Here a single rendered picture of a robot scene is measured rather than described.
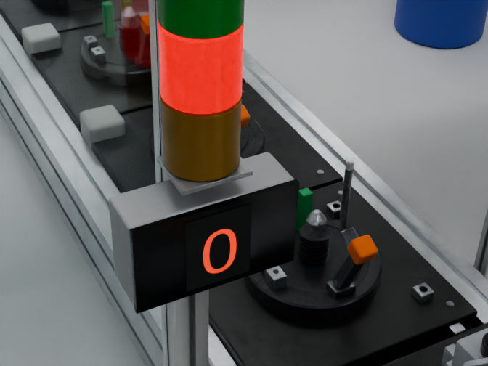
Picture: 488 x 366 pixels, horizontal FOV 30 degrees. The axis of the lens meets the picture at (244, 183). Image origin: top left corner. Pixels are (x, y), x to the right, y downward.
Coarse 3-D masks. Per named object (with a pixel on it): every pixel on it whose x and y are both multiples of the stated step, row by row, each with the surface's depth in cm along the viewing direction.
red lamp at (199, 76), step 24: (168, 48) 52; (192, 48) 51; (216, 48) 52; (240, 48) 53; (168, 72) 53; (192, 72) 52; (216, 72) 52; (240, 72) 54; (168, 96) 54; (192, 96) 53; (216, 96) 53; (240, 96) 55
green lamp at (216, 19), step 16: (160, 0) 51; (176, 0) 50; (192, 0) 50; (208, 0) 50; (224, 0) 50; (240, 0) 51; (160, 16) 52; (176, 16) 50; (192, 16) 50; (208, 16) 50; (224, 16) 51; (240, 16) 52; (176, 32) 51; (192, 32) 51; (208, 32) 51; (224, 32) 51
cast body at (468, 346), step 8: (472, 336) 69; (480, 336) 69; (456, 344) 69; (464, 344) 68; (472, 344) 68; (480, 344) 68; (448, 352) 73; (456, 352) 69; (464, 352) 68; (472, 352) 68; (480, 352) 68; (448, 360) 74; (456, 360) 69; (464, 360) 68
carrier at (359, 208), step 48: (336, 192) 104; (336, 240) 94; (384, 240) 98; (240, 288) 91; (288, 288) 89; (336, 288) 87; (384, 288) 92; (432, 288) 92; (240, 336) 86; (288, 336) 86; (336, 336) 86; (384, 336) 87; (432, 336) 88
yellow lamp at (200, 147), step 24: (168, 120) 55; (192, 120) 54; (216, 120) 54; (240, 120) 57; (168, 144) 56; (192, 144) 55; (216, 144) 56; (168, 168) 58; (192, 168) 56; (216, 168) 57
